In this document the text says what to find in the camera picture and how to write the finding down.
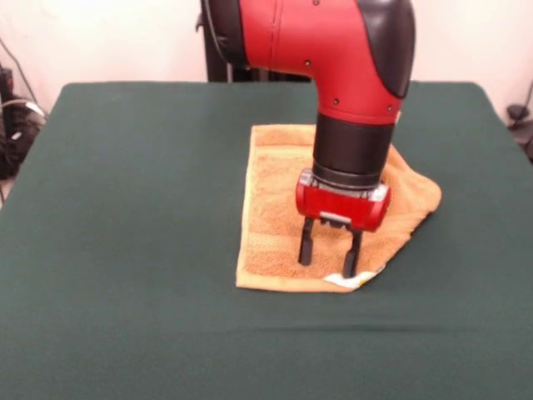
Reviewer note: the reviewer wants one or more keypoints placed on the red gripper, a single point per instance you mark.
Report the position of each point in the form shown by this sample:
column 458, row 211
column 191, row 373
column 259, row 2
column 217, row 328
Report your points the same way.
column 337, row 206

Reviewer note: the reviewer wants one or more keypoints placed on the orange terry towel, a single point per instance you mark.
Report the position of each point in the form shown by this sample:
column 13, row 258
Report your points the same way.
column 275, row 208

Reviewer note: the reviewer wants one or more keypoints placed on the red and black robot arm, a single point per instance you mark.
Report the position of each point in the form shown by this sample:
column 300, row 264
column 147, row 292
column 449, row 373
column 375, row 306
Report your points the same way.
column 333, row 62

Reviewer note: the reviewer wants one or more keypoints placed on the dark green table cloth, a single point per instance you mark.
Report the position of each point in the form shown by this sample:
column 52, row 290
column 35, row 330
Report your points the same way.
column 125, row 216

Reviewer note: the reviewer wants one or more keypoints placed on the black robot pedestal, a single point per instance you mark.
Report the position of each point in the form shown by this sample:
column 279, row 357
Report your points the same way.
column 216, row 62

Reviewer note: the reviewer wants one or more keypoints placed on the black wall power adapter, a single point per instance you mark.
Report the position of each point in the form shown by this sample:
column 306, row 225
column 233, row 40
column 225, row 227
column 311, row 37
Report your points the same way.
column 6, row 83

